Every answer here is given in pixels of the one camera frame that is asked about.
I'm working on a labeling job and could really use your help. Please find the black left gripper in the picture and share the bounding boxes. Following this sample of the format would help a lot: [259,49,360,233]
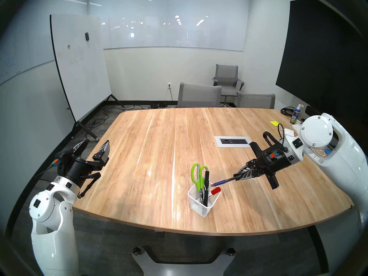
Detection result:
[63,139,111,187]

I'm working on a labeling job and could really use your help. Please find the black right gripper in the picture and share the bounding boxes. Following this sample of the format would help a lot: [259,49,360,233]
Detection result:
[233,141,292,190]

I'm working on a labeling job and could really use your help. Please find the blue ballpoint pen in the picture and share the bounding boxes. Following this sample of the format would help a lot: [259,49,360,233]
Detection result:
[210,177,239,187]

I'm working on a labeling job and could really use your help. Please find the black permanent marker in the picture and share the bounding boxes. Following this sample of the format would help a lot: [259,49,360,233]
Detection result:
[202,171,210,207]

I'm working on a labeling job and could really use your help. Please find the green handled scissors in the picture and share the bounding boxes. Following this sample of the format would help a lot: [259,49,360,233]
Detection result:
[191,163,210,192]

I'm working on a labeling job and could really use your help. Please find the white wire mesh pen holder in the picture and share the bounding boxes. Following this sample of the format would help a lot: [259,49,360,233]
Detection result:
[188,181,222,218]

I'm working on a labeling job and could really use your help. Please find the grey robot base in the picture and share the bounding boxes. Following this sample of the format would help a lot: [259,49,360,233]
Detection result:
[132,245,236,276]

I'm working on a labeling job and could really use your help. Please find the grey table power outlet box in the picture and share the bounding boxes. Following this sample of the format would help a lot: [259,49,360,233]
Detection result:
[214,136,252,148]

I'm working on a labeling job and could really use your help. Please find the grey mesh office chair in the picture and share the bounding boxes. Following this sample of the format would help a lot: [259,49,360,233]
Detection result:
[177,82,223,108]
[236,92,276,109]

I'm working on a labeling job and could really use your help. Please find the whiteboard cleaner spray bottle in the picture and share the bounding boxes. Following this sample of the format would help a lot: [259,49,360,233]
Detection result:
[290,103,304,124]

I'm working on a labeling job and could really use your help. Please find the black video sound bar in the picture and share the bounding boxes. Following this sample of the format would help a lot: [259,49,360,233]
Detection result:
[305,106,322,118]

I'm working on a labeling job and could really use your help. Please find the mobile whiteboard on stand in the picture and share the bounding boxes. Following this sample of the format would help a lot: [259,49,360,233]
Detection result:
[50,14,125,141]

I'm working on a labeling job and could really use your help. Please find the grey office chair with armrests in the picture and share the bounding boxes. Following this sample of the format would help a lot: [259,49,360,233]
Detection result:
[212,64,245,107]

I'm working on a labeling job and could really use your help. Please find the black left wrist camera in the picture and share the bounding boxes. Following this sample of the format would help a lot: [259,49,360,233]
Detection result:
[54,147,74,170]

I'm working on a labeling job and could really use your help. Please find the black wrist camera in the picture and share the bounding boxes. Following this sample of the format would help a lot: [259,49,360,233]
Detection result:
[266,148,285,161]
[54,147,74,170]

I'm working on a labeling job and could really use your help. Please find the black left gripper cable loop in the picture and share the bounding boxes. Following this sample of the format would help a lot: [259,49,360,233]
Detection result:
[77,172,102,199]

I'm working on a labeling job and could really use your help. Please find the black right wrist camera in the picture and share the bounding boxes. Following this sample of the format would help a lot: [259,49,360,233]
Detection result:
[266,148,285,161]

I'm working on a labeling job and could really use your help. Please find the black right camera cable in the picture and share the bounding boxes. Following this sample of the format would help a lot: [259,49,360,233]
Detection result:
[263,123,289,152]

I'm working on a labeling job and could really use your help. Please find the long black floor cable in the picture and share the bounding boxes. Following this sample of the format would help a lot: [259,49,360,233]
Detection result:
[83,104,144,141]

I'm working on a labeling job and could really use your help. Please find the thin black left camera cable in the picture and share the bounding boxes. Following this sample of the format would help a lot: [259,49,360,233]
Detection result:
[34,162,58,181]

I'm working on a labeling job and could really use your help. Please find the wall whiteboard with writing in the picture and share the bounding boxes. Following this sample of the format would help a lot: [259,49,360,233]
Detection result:
[0,0,89,86]

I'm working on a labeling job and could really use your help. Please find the large black wall screen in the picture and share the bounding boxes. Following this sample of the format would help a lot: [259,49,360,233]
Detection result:
[275,0,368,135]

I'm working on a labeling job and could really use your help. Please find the wide glass wall whiteboard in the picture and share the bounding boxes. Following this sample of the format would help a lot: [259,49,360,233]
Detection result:
[86,0,248,52]

